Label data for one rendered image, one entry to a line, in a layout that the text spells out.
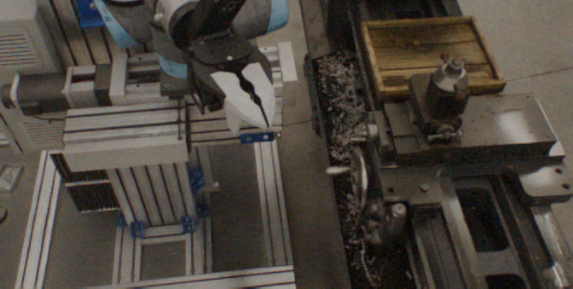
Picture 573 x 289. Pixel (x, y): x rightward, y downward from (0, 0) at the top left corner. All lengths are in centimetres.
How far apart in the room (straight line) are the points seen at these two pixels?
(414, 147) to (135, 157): 66
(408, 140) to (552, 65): 192
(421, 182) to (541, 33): 212
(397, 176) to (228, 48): 82
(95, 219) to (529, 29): 244
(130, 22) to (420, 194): 76
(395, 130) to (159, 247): 105
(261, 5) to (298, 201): 161
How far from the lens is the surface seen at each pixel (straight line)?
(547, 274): 117
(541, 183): 153
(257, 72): 67
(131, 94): 135
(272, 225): 211
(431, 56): 177
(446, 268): 140
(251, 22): 91
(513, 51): 327
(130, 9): 112
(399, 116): 147
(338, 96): 203
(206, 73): 66
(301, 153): 258
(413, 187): 142
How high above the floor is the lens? 205
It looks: 50 degrees down
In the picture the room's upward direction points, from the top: straight up
